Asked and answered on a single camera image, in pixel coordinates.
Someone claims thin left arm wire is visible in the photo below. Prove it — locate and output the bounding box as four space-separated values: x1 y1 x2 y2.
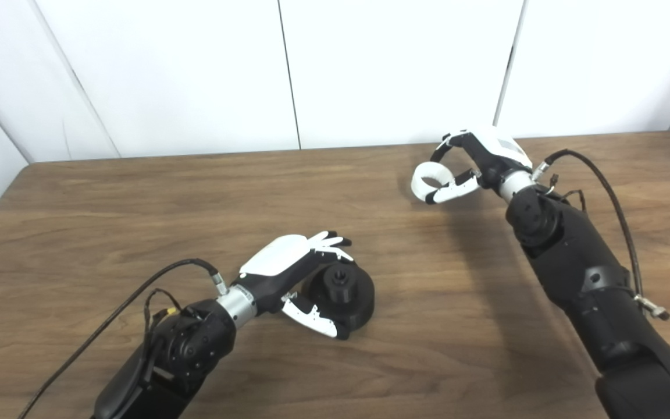
143 288 184 350

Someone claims thin arm wire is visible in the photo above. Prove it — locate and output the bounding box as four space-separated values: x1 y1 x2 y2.
544 174 587 213
143 288 184 350

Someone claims round black plastic part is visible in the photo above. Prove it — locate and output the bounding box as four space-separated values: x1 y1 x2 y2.
301 261 376 338

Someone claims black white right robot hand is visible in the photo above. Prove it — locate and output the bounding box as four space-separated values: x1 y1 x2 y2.
425 127 536 205

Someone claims white plastic ring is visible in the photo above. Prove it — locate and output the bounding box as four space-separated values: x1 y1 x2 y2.
411 161 458 204

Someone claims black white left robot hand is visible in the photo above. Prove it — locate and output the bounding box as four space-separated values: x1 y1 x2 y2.
217 231 354 340

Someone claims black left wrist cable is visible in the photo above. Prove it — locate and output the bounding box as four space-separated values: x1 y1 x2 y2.
18 258 229 419

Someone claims thin right arm wire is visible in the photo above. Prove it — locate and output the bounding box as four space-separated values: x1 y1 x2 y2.
544 174 587 213

